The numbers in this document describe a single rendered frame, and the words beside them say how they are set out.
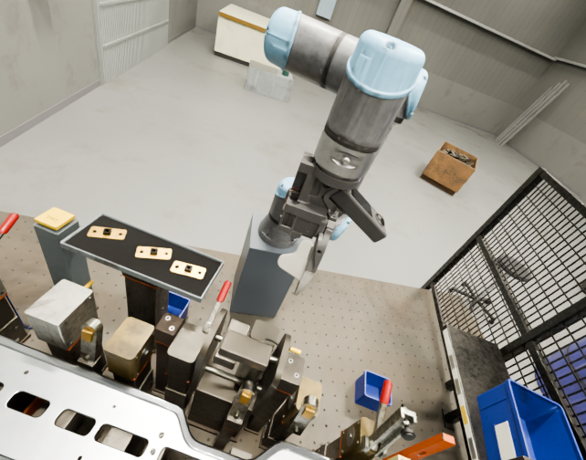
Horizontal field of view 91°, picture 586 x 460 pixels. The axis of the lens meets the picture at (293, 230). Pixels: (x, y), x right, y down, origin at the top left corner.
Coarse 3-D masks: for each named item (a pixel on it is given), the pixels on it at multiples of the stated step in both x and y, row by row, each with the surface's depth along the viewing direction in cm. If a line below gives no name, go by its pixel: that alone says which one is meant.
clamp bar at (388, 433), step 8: (400, 408) 60; (392, 416) 62; (400, 416) 59; (408, 416) 60; (384, 424) 63; (392, 424) 61; (400, 424) 62; (408, 424) 59; (376, 432) 65; (384, 432) 62; (392, 432) 63; (400, 432) 62; (408, 432) 57; (376, 440) 64; (384, 440) 65; (392, 440) 63; (408, 440) 58; (368, 448) 66; (384, 448) 65; (376, 456) 67
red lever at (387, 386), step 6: (384, 384) 71; (390, 384) 71; (384, 390) 71; (390, 390) 71; (384, 396) 70; (390, 396) 71; (384, 402) 70; (378, 408) 70; (384, 408) 70; (378, 414) 69; (384, 414) 69; (378, 420) 69; (378, 426) 68; (372, 432) 69; (372, 450) 67
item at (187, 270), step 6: (174, 264) 75; (180, 264) 76; (186, 264) 76; (174, 270) 74; (180, 270) 74; (186, 270) 74; (192, 270) 75; (198, 270) 76; (204, 270) 77; (192, 276) 74; (198, 276) 75
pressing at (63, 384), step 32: (0, 352) 63; (32, 352) 65; (32, 384) 61; (64, 384) 63; (96, 384) 64; (0, 416) 56; (32, 416) 58; (96, 416) 60; (128, 416) 62; (160, 416) 64; (0, 448) 53; (32, 448) 54; (64, 448) 56; (96, 448) 57; (160, 448) 60; (192, 448) 62; (288, 448) 67
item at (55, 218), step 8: (56, 208) 76; (40, 216) 73; (48, 216) 74; (56, 216) 75; (64, 216) 75; (72, 216) 76; (40, 224) 73; (48, 224) 72; (56, 224) 73; (64, 224) 75
